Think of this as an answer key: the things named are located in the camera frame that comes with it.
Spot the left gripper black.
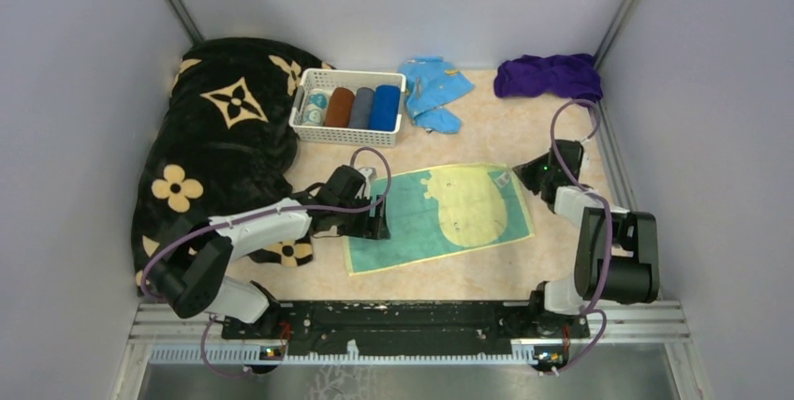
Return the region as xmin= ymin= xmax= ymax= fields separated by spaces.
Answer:
xmin=335 ymin=193 xmax=390 ymax=241

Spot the yellow green towel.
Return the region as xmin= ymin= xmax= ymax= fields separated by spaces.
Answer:
xmin=345 ymin=163 xmax=534 ymax=275

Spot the royal blue towel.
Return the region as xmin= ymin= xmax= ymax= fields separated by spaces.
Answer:
xmin=368 ymin=85 xmax=401 ymax=132

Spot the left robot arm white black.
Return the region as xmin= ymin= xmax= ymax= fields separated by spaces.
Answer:
xmin=141 ymin=165 xmax=390 ymax=338

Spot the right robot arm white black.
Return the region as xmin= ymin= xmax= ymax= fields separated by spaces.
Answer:
xmin=513 ymin=140 xmax=660 ymax=336

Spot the grey rolled towel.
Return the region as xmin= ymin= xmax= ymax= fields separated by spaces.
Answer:
xmin=348 ymin=87 xmax=375 ymax=129

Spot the brown rolled towel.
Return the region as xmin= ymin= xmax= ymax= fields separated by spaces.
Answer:
xmin=324 ymin=87 xmax=355 ymax=128

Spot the white blue patterned rolled towel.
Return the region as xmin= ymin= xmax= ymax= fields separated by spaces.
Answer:
xmin=301 ymin=89 xmax=330 ymax=126

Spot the purple towel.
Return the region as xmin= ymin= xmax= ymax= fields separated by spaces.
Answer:
xmin=493 ymin=53 xmax=604 ymax=102

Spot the black floral blanket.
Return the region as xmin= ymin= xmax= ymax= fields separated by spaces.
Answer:
xmin=131 ymin=37 xmax=330 ymax=284

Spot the light blue patterned towel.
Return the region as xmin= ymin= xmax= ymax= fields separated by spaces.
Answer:
xmin=398 ymin=56 xmax=474 ymax=134

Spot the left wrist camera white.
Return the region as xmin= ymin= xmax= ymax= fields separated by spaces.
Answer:
xmin=358 ymin=167 xmax=377 ymax=183

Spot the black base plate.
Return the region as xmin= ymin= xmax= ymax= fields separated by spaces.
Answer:
xmin=221 ymin=300 xmax=590 ymax=357

